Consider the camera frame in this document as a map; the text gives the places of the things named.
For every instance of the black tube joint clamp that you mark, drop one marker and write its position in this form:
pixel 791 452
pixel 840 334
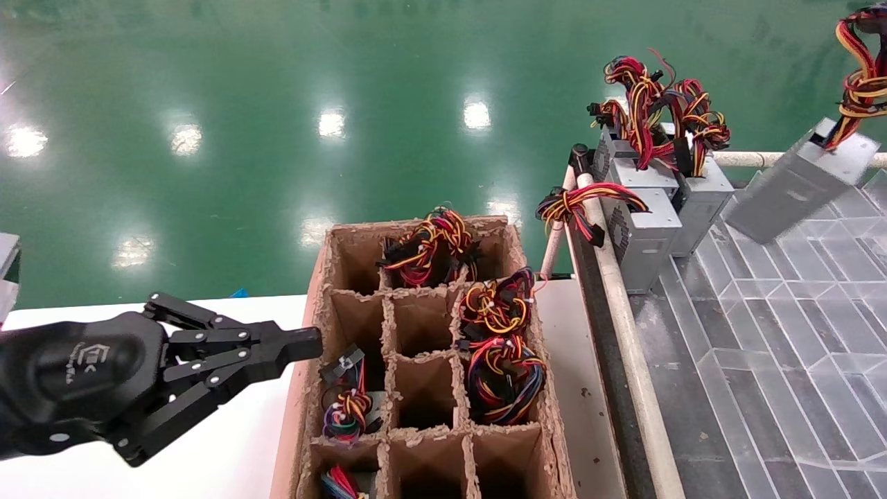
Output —
pixel 579 158

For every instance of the thick white frame tube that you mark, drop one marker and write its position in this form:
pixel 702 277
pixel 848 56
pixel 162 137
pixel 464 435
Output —
pixel 634 360

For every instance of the thin pale frame tube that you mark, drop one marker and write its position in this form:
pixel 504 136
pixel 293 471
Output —
pixel 552 253

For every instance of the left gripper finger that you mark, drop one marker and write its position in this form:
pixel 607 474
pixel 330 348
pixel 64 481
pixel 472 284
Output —
pixel 291 336

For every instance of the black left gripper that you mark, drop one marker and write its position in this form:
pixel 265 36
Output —
pixel 76 378

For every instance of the dark metal frame rail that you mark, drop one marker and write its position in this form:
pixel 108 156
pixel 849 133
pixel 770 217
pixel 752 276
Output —
pixel 610 388

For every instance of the brown cardboard divider box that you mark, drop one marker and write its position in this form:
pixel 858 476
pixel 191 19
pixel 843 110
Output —
pixel 423 315

